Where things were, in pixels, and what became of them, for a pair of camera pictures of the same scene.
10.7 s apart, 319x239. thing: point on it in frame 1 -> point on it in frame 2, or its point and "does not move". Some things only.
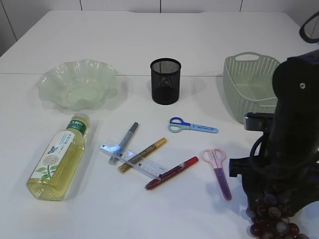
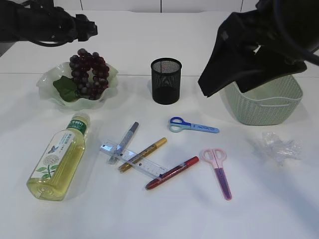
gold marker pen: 157,145 does not move
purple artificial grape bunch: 270,217 -> 89,72
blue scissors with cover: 177,124 does not move
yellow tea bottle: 52,178 does not move
